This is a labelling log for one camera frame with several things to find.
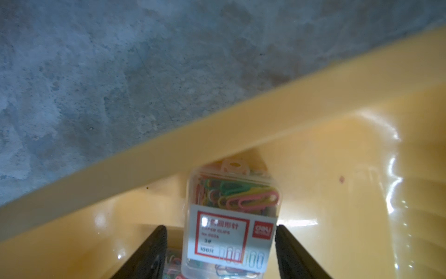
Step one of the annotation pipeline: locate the paper clip box seven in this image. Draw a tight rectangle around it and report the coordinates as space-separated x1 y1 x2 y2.
162 248 184 279

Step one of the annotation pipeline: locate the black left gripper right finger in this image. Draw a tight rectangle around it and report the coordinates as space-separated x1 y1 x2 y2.
275 225 331 279

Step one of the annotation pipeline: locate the yellow plastic tray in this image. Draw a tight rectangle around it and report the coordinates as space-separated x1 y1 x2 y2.
1 27 446 279

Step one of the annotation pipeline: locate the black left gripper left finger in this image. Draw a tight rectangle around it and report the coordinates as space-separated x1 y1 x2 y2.
111 226 167 279

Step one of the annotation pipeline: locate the paper clip box six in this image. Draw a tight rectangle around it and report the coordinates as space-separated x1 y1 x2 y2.
181 159 281 279

